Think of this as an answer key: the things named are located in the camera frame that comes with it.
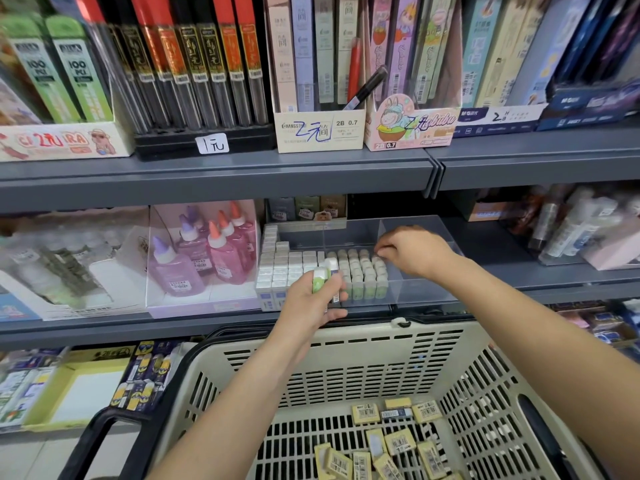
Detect person's right hand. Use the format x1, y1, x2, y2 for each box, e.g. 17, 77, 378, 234
373, 227, 460, 284

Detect person's left hand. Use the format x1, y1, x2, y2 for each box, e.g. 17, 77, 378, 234
272, 269, 349, 358

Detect rows of white erasers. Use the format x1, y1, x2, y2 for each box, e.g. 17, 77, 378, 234
255, 223, 341, 311

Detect row of white green erasers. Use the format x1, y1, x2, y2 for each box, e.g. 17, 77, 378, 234
335, 247, 391, 303

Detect beige shopping basket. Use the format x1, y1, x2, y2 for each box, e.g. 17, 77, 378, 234
58, 315, 611, 480

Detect pile of erasers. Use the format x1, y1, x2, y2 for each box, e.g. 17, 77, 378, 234
313, 395, 456, 480

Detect grey store shelves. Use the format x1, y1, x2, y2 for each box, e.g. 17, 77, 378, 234
0, 0, 640, 441

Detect person's left forearm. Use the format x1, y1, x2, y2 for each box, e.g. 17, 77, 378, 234
150, 339, 323, 480

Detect person's right forearm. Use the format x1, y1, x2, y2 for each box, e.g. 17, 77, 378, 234
440, 259, 640, 480

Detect pink glue display box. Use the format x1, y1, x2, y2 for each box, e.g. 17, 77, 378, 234
145, 199, 263, 319

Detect colourful pencil display box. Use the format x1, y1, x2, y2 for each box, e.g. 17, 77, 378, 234
363, 0, 461, 153

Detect white pencil display box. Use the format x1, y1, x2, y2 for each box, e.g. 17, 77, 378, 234
268, 0, 366, 154

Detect blue white display box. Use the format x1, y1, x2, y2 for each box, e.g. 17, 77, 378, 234
455, 0, 640, 138

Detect white glue display box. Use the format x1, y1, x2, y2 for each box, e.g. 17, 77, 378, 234
0, 207, 151, 321

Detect yellow empty display box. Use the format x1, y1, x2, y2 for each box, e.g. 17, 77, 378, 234
22, 355, 131, 433

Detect white eraser display box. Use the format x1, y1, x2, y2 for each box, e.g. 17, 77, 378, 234
0, 347, 61, 431

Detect cartoon print display box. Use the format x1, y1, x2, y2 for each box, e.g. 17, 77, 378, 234
0, 0, 136, 163

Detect clear plastic divider tray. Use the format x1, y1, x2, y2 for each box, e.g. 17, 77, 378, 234
260, 215, 463, 308

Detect translucent glue bottle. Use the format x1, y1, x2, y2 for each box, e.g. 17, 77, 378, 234
320, 195, 348, 220
268, 197, 296, 223
295, 197, 321, 222

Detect pink glue bottle orange cap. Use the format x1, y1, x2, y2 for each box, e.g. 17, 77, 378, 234
207, 219, 246, 286
230, 201, 259, 254
218, 209, 253, 266

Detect pink glue bottle purple cap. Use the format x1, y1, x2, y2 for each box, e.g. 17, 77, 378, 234
177, 207, 214, 276
148, 235, 206, 298

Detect dark blue yellow packets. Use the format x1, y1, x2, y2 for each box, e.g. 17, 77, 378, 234
108, 339, 186, 411

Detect black pen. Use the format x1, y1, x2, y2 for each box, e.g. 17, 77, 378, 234
343, 65, 389, 111

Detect white price label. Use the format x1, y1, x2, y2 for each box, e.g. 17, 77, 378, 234
196, 133, 230, 156

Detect black lead tube display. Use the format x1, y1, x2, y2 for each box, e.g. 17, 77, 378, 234
80, 0, 276, 161

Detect row of clear glue bottles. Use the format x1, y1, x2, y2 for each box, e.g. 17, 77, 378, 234
15, 235, 121, 301

